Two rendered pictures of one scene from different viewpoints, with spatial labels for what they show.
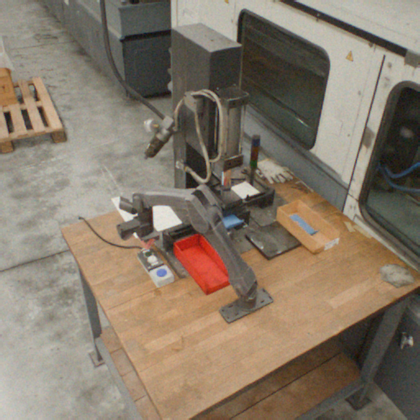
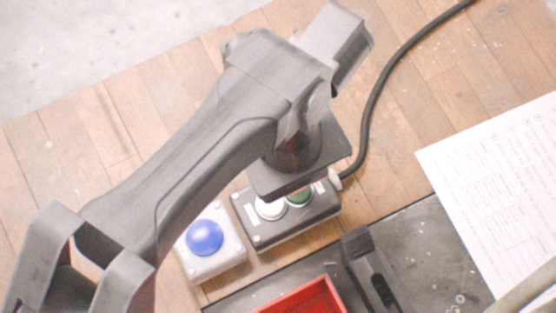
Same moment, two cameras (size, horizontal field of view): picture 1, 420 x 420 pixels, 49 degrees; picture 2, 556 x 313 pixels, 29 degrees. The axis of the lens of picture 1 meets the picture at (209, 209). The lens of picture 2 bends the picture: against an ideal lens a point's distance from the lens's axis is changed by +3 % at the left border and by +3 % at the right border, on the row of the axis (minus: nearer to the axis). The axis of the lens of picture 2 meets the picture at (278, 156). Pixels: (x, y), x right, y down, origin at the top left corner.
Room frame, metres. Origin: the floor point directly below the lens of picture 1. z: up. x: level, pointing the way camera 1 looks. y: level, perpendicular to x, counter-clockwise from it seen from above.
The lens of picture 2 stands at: (1.36, -0.14, 2.00)
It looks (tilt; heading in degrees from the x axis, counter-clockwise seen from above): 68 degrees down; 107
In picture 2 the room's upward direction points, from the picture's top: 11 degrees counter-clockwise
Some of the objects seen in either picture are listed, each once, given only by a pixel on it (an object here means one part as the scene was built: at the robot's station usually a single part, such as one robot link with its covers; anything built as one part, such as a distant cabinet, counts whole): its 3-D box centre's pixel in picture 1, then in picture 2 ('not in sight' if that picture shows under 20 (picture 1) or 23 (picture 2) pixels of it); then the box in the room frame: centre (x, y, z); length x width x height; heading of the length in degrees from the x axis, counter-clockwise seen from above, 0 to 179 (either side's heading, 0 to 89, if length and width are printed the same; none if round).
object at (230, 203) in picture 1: (213, 176); not in sight; (1.53, -0.01, 1.12); 0.26 x 0.18 x 0.30; 33
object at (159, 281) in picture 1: (162, 278); (208, 245); (1.17, 0.17, 0.90); 0.07 x 0.07 x 0.06; 33
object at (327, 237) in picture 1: (307, 225); not in sight; (1.47, -0.41, 0.93); 0.25 x 0.13 x 0.08; 33
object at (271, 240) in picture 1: (272, 239); not in sight; (1.40, -0.27, 0.91); 0.17 x 0.16 x 0.02; 123
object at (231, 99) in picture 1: (227, 130); not in sight; (1.48, -0.06, 1.37); 0.11 x 0.09 x 0.30; 123
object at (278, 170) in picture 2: (146, 225); (290, 139); (1.27, 0.23, 1.08); 0.10 x 0.07 x 0.07; 33
